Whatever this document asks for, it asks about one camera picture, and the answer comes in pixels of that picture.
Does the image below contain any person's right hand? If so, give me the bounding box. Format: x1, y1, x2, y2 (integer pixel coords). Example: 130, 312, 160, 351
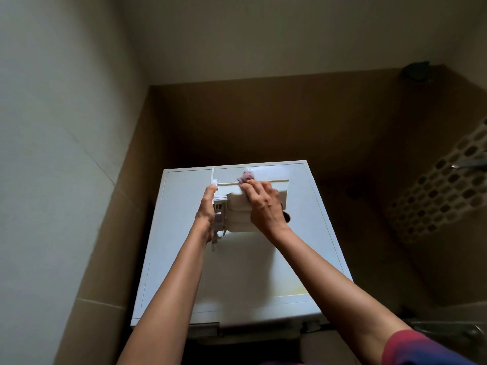
240, 179, 292, 241

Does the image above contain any person's left hand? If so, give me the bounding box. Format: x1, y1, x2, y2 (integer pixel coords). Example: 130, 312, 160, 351
193, 183, 218, 244

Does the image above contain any white washing machine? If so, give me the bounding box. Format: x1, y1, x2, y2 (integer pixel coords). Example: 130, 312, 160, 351
130, 160, 354, 345

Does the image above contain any person's right forearm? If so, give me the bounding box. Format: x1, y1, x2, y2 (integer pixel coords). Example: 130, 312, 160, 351
272, 226, 413, 365

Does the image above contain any person's left forearm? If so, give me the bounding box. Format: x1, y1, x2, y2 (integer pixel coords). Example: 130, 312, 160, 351
116, 224, 213, 365

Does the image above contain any perforated plastic basket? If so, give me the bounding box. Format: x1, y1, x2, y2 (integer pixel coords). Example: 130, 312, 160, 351
386, 117, 487, 244

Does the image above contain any dark red shirt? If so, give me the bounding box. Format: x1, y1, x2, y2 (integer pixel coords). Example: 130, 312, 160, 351
381, 329, 478, 365

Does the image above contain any dark round basin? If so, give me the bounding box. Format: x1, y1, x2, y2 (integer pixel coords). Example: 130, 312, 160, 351
409, 319, 487, 350

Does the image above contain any metal wall tap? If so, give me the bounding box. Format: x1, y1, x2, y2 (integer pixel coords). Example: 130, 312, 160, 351
450, 159, 487, 171

